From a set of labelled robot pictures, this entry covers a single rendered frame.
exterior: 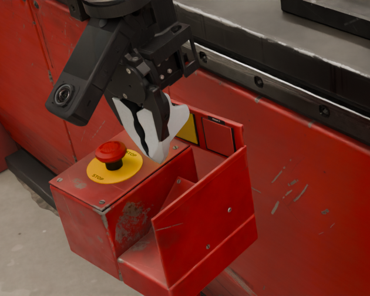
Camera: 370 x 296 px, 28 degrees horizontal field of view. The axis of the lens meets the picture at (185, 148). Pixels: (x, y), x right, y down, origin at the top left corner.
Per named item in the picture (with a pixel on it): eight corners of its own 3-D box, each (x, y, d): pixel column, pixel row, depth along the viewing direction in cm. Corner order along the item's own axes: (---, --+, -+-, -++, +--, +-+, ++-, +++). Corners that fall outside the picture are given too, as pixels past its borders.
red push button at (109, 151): (93, 173, 94) (87, 150, 92) (116, 157, 96) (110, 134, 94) (114, 183, 91) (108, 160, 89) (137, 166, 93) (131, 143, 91)
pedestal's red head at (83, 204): (70, 251, 99) (33, 143, 89) (152, 188, 108) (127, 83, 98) (175, 316, 87) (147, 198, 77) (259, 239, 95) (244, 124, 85)
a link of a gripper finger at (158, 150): (206, 145, 84) (188, 79, 79) (171, 176, 81) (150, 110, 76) (186, 138, 86) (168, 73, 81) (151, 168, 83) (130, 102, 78)
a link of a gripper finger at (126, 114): (186, 138, 86) (168, 73, 81) (151, 168, 83) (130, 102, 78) (167, 131, 88) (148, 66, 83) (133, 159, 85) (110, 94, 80)
